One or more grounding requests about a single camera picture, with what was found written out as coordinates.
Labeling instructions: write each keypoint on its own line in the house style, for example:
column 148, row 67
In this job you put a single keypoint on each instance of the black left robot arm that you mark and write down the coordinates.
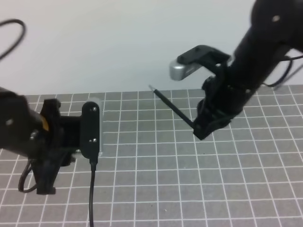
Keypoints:
column 13, row 137

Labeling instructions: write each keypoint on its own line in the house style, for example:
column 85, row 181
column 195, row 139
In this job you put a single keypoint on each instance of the black pen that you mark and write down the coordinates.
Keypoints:
column 169, row 104

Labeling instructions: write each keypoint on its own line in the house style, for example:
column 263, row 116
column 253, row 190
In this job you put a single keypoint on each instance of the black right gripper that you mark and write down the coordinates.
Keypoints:
column 236, row 79

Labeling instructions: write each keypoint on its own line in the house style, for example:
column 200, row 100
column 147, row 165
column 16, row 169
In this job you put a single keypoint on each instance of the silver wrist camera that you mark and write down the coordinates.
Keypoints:
column 91, row 133
column 178, row 71

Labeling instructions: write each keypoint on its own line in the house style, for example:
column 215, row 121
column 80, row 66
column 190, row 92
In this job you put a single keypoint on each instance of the grey grid tablecloth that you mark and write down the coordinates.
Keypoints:
column 153, row 172

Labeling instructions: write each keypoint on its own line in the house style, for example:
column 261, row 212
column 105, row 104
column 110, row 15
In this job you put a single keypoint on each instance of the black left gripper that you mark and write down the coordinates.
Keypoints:
column 52, row 141

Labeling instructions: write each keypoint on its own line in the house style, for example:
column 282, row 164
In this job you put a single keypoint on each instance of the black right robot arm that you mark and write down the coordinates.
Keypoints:
column 276, row 28

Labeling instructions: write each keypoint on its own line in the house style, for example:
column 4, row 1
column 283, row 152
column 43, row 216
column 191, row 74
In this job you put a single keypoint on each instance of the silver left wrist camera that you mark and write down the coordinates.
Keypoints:
column 91, row 133

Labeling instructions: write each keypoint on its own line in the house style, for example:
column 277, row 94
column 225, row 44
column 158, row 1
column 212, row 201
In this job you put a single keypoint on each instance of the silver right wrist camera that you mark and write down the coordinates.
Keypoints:
column 178, row 71

